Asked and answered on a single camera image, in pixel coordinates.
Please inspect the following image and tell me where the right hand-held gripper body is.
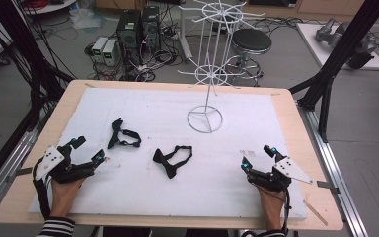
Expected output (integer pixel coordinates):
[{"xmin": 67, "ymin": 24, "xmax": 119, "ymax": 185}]
[{"xmin": 247, "ymin": 156, "xmax": 314, "ymax": 193}]

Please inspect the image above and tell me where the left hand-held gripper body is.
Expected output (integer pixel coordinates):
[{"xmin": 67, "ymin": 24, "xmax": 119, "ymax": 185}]
[{"xmin": 34, "ymin": 144, "xmax": 97, "ymax": 185}]

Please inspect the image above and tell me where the white wire display rack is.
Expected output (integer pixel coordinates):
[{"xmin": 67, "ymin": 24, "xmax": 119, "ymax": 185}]
[{"xmin": 177, "ymin": 0, "xmax": 266, "ymax": 134}]

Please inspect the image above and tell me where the person's left hand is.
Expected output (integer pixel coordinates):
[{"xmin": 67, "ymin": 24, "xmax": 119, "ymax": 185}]
[{"xmin": 49, "ymin": 177, "xmax": 87, "ymax": 220}]

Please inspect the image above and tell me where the person's right hand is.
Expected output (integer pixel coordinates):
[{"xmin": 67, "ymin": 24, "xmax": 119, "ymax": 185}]
[{"xmin": 258, "ymin": 186, "xmax": 286, "ymax": 231}]

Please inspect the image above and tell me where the light wooden table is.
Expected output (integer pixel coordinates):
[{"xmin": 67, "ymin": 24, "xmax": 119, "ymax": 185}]
[{"xmin": 0, "ymin": 79, "xmax": 344, "ymax": 231}]

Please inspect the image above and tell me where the grey metal clip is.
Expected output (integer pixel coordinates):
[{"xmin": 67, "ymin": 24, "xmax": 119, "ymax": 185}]
[
  {"xmin": 316, "ymin": 180, "xmax": 341, "ymax": 196},
  {"xmin": 5, "ymin": 167, "xmax": 34, "ymax": 183}
]

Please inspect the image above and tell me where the thin wooden stick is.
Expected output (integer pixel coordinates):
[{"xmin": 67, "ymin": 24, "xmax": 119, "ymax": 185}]
[{"xmin": 302, "ymin": 198, "xmax": 329, "ymax": 227}]

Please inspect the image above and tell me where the white foam mat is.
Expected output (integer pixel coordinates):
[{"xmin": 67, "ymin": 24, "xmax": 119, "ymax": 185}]
[{"xmin": 28, "ymin": 87, "xmax": 309, "ymax": 221}]

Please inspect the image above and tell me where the grey power supply unit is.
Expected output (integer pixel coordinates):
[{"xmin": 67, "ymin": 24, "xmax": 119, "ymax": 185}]
[
  {"xmin": 102, "ymin": 39, "xmax": 120, "ymax": 67},
  {"xmin": 91, "ymin": 37, "xmax": 109, "ymax": 63}
]

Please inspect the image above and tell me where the black round stool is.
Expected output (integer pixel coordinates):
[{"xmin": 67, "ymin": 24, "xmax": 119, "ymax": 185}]
[{"xmin": 225, "ymin": 28, "xmax": 273, "ymax": 87}]

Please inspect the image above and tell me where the white platform board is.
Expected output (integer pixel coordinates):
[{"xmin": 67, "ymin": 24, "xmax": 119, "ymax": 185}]
[{"xmin": 295, "ymin": 22, "xmax": 379, "ymax": 71}]

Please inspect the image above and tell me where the black computer tower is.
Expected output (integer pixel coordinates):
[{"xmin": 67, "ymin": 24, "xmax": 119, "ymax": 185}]
[
  {"xmin": 116, "ymin": 9, "xmax": 143, "ymax": 65},
  {"xmin": 141, "ymin": 5, "xmax": 162, "ymax": 53}
]

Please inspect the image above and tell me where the clear plastic bag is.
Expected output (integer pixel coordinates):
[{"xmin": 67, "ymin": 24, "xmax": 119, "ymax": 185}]
[{"xmin": 69, "ymin": 8, "xmax": 107, "ymax": 31}]

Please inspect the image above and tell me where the white metal table leg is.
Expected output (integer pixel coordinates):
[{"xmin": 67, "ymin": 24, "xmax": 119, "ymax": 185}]
[{"xmin": 177, "ymin": 4, "xmax": 211, "ymax": 61}]

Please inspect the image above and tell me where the round white table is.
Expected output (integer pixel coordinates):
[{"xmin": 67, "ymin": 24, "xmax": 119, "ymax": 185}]
[{"xmin": 21, "ymin": 0, "xmax": 78, "ymax": 16}]

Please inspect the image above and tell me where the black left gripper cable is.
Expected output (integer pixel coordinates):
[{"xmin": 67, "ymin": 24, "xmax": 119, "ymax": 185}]
[{"xmin": 32, "ymin": 157, "xmax": 52, "ymax": 220}]

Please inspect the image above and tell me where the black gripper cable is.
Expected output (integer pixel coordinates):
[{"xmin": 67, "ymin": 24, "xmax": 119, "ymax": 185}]
[
  {"xmin": 279, "ymin": 187, "xmax": 292, "ymax": 236},
  {"xmin": 32, "ymin": 157, "xmax": 52, "ymax": 220}
]

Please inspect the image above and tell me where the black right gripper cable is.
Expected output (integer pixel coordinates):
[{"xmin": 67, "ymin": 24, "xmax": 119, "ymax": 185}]
[{"xmin": 279, "ymin": 187, "xmax": 292, "ymax": 236}]

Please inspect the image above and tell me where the aluminium rail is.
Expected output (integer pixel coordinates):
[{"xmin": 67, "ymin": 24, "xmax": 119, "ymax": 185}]
[
  {"xmin": 0, "ymin": 129, "xmax": 39, "ymax": 216},
  {"xmin": 297, "ymin": 102, "xmax": 370, "ymax": 237}
]

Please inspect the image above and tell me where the tangle of floor cables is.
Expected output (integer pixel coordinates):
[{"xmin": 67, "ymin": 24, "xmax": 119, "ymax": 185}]
[{"xmin": 84, "ymin": 42, "xmax": 186, "ymax": 83}]

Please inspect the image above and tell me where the black metal frame strut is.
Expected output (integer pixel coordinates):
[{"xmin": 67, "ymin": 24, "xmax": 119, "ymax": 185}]
[{"xmin": 289, "ymin": 0, "xmax": 379, "ymax": 143}]

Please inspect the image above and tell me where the black frame with cables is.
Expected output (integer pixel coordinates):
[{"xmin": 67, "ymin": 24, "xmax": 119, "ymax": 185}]
[{"xmin": 0, "ymin": 0, "xmax": 77, "ymax": 196}]

